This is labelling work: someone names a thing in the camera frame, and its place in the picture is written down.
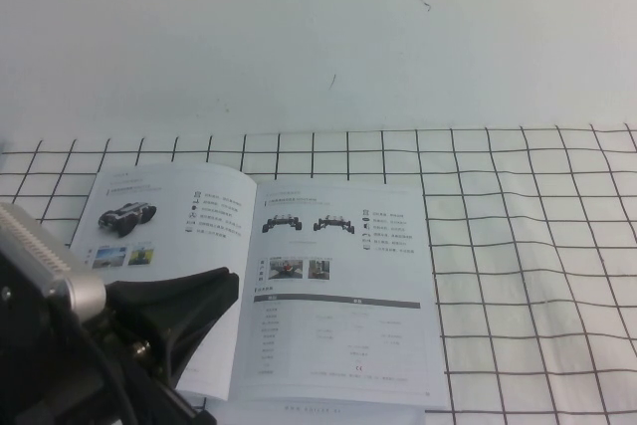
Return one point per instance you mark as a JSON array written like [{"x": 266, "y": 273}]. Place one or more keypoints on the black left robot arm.
[{"x": 40, "y": 385}]

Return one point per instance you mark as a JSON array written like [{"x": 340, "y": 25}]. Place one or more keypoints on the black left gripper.
[{"x": 144, "y": 385}]

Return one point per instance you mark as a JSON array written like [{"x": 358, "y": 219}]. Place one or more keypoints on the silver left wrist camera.
[{"x": 45, "y": 251}]

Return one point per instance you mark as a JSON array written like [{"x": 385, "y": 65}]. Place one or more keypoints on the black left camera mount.
[{"x": 20, "y": 295}]

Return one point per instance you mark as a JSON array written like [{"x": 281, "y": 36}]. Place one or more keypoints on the AgileX robot brochure book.
[
  {"x": 338, "y": 345},
  {"x": 318, "y": 417}
]

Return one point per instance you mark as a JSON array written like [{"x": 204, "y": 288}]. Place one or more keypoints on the white black-grid tablecloth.
[{"x": 522, "y": 295}]

